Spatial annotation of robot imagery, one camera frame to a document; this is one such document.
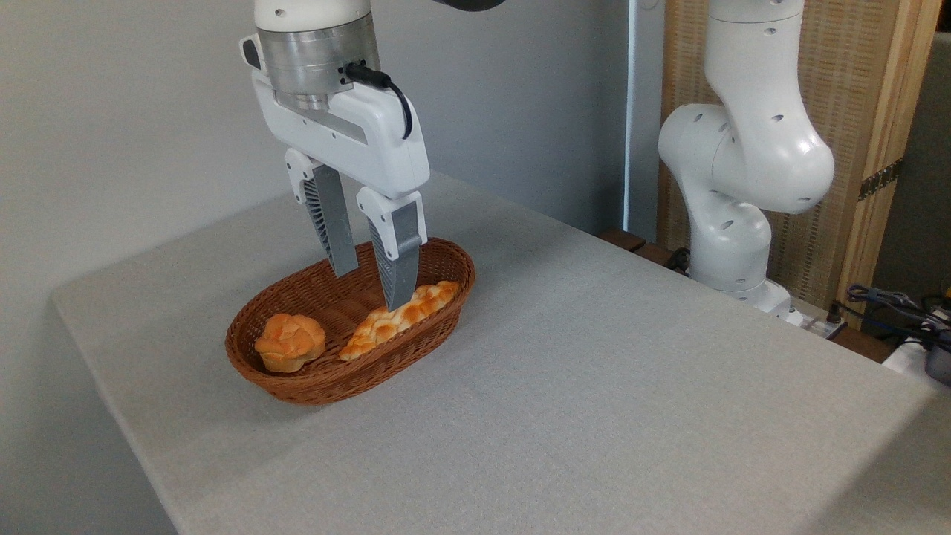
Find long braided bread loaf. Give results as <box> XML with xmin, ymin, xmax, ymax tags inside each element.
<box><xmin>340</xmin><ymin>280</ymin><xmax>461</xmax><ymax>363</ymax></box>

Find brown oval wicker basket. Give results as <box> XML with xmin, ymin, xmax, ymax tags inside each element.
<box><xmin>225</xmin><ymin>236</ymin><xmax>476</xmax><ymax>406</ymax></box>

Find wooden rattan folding screen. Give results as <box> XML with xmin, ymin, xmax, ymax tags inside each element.
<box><xmin>657</xmin><ymin>0</ymin><xmax>943</xmax><ymax>328</ymax></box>

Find white vertical wall trim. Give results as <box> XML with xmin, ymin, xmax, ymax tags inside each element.
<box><xmin>623</xmin><ymin>0</ymin><xmax>640</xmax><ymax>231</ymax></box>

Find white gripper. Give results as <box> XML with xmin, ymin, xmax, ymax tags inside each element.
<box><xmin>239</xmin><ymin>33</ymin><xmax>432</xmax><ymax>311</ymax></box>

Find tangled dark cable bundle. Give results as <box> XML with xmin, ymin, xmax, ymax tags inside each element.
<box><xmin>828</xmin><ymin>284</ymin><xmax>951</xmax><ymax>350</ymax></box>

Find round knotted bread roll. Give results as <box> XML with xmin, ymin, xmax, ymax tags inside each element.
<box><xmin>254</xmin><ymin>313</ymin><xmax>327</xmax><ymax>373</ymax></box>

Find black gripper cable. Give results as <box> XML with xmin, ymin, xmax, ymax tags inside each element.
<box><xmin>345</xmin><ymin>63</ymin><xmax>414</xmax><ymax>140</ymax></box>

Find brass screen hinge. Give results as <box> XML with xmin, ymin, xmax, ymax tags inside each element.
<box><xmin>858</xmin><ymin>158</ymin><xmax>905</xmax><ymax>201</ymax></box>

